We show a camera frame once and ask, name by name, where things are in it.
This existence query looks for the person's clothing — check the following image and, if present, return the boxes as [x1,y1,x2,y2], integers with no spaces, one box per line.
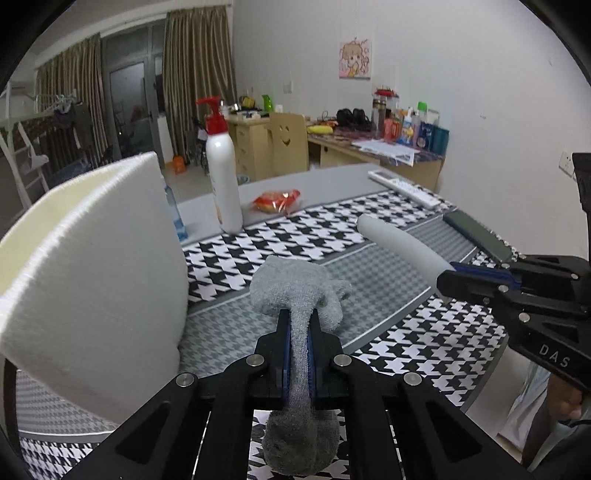
[501,364,591,472]

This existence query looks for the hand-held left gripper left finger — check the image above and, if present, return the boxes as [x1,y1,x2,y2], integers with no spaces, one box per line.
[60,308,293,480]

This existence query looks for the black phone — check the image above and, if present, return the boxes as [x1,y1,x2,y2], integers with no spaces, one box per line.
[442,209,513,263]

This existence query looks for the person's right hand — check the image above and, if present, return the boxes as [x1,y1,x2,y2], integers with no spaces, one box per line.
[545,376,583,423]

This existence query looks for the red snack packet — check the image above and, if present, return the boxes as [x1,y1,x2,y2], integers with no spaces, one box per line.
[252,188,302,214]

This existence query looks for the wooden smiley chair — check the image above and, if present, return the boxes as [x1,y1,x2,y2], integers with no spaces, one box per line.
[269,112,309,176]

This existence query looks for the wooden desk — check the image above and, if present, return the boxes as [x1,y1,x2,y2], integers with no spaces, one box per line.
[307,131,445,192]

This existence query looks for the patterned desk cover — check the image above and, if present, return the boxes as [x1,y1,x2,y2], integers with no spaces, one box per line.
[309,127,446,164]

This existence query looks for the dark hanging clothes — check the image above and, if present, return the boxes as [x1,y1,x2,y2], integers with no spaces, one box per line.
[53,102,93,148]

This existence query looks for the cartoon wall picture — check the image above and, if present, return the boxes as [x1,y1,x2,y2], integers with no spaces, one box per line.
[339,38,373,80]

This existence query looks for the white pump bottle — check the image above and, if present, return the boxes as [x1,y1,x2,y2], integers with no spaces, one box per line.
[195,96,244,234]

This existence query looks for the grey sock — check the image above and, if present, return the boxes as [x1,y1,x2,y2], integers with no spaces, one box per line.
[249,255,352,476]

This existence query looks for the brown curtain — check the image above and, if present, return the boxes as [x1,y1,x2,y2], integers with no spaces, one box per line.
[163,4,238,158]
[34,32,109,167]

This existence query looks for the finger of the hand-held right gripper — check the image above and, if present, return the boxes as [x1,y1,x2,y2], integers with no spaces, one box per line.
[435,269,591,324]
[450,253,591,289]

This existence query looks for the light wooden drawer cabinet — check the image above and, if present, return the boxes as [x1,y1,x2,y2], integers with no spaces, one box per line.
[226,111,278,178]

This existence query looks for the glass balcony door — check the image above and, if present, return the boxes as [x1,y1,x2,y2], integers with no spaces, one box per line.
[99,18,174,162]

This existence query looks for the printed papers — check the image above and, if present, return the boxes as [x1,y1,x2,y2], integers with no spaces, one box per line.
[353,138,422,165]

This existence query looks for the white foam box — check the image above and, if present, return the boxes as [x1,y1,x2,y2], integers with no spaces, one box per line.
[0,151,190,423]

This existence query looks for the metal bunk bed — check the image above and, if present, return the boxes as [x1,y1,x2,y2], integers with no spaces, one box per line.
[0,88,90,206]

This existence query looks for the blue spray bottle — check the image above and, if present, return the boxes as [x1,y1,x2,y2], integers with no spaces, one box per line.
[164,185,186,241]

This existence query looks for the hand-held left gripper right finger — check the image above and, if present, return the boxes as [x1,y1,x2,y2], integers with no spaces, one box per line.
[308,311,532,480]

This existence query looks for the houndstooth table cloth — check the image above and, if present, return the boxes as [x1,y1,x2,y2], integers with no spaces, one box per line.
[14,191,525,480]

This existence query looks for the row of toiletry bottles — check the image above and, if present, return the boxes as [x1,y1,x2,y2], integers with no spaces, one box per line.
[370,86,451,155]

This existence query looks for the white remote control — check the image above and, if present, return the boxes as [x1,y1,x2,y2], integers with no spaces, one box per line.
[368,169,441,208]

